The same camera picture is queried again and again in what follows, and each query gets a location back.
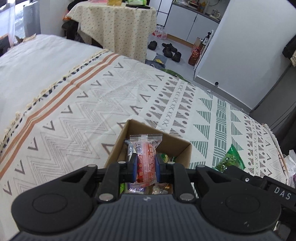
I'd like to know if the red oil bottle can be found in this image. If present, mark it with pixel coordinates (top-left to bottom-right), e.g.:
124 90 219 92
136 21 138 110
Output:
188 46 201 67

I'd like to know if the green cake packet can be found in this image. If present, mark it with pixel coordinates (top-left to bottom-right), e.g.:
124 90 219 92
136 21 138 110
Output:
151 183 173 194

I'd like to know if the brown paper bag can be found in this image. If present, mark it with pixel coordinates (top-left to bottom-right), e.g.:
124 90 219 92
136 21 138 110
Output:
192 37 204 50

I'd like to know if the dark clothes pile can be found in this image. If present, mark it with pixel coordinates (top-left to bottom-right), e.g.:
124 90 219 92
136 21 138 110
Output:
61 20 102 46

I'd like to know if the table with dotted tablecloth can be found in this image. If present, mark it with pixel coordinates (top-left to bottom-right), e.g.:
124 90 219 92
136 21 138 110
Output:
66 2 158 61

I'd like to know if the dark blue cloth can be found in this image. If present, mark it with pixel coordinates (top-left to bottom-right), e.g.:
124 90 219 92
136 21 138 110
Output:
151 54 168 65

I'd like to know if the patterned printed blanket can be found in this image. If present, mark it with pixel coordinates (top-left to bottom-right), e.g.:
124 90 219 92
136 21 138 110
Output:
0 47 289 209

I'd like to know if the white cabinet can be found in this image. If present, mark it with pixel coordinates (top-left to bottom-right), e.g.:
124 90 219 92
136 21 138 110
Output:
165 2 220 45

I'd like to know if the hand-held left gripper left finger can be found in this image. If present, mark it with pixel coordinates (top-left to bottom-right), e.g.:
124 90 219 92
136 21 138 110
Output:
59 153 138 204

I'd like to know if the pink pack of water bottles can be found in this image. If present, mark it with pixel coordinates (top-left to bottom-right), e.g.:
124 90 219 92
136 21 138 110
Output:
152 25 168 39

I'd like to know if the white plastic bag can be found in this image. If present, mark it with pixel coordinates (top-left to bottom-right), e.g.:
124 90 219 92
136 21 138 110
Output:
281 149 296 186

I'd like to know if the frosted glass sliding door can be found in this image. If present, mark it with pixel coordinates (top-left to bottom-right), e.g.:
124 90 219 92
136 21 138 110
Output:
149 0 173 26

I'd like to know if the black flat remote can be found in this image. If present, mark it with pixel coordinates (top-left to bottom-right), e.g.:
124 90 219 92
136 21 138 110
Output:
126 3 151 10

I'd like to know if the dark green snack packet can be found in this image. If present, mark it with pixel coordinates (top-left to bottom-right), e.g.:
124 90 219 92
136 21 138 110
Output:
161 153 177 164

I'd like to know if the clear red print snack packet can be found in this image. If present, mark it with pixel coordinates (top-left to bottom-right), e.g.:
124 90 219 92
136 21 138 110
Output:
129 134 163 187

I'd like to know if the brown cardboard box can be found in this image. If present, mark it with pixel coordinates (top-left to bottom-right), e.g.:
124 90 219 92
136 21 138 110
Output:
104 119 192 194

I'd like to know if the black jacket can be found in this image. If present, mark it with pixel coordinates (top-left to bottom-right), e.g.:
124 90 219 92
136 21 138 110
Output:
282 35 296 59

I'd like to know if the purple snack packet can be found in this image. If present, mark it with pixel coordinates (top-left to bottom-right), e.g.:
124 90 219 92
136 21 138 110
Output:
121 182 148 194

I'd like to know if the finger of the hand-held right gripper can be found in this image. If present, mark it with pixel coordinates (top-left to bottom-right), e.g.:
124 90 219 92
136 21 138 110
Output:
225 165 269 189

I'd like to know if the window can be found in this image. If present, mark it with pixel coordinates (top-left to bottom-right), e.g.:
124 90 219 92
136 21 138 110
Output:
0 0 26 39

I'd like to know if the kitchen clutter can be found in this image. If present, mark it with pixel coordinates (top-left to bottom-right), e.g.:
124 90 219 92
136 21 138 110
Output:
173 0 208 13

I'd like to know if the white bedsheet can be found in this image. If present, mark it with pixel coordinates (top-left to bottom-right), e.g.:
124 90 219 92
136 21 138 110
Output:
0 34 109 149

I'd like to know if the bright green snack packet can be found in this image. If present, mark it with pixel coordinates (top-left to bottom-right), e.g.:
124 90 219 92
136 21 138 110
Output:
213 144 245 173

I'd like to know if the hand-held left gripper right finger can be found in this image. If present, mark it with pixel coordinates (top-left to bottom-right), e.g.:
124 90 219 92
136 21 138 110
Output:
155 153 232 204

